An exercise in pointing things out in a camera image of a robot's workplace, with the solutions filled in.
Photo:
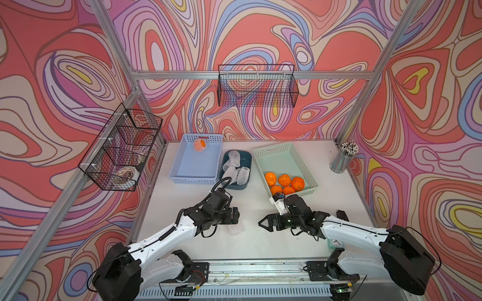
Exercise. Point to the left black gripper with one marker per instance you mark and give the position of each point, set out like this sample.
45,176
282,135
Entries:
229,219

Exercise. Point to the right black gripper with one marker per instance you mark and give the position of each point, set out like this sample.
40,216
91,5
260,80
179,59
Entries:
270,218

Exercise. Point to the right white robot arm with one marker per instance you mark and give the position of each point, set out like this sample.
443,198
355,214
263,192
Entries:
392,253

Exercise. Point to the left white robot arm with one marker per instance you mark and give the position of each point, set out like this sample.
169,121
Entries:
128,270

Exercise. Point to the black stapler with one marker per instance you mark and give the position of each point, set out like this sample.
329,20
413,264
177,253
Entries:
341,214

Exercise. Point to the small mint alarm clock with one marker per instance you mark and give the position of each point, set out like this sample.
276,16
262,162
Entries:
334,244

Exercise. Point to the dark teal plastic tray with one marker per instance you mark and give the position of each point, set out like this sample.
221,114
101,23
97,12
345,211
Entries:
246,161

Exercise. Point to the lavender perforated plastic basket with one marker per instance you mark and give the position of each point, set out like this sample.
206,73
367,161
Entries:
192,167

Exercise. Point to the mint green perforated basket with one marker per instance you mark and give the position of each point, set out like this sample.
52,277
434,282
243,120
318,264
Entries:
284,159

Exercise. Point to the metal cup of pencils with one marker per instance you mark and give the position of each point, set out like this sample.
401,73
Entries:
346,152

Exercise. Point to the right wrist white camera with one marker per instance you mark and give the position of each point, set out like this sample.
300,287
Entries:
277,200

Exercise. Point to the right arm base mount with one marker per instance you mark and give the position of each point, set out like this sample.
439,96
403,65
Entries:
321,271

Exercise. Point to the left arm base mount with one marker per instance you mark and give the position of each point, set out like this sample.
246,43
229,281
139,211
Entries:
196,272

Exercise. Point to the tape roll in wire basket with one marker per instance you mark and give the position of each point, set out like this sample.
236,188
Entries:
126,176

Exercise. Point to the black wire basket left wall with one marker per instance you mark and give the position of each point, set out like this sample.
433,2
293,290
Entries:
126,140

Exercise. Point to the black wire basket wall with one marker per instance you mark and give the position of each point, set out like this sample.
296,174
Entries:
126,140
257,85

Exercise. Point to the black wire basket back wall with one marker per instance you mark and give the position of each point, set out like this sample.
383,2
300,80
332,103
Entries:
257,85

